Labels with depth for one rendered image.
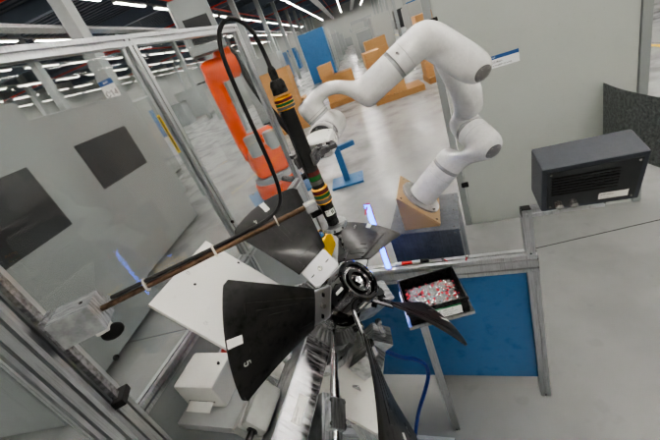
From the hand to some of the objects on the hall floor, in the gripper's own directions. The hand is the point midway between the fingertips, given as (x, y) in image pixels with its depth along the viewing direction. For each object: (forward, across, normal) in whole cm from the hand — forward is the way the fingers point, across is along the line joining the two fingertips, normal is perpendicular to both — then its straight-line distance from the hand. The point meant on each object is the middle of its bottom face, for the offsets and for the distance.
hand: (306, 158), depth 80 cm
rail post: (-36, +53, +154) cm, 167 cm away
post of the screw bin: (-18, +11, +154) cm, 156 cm away
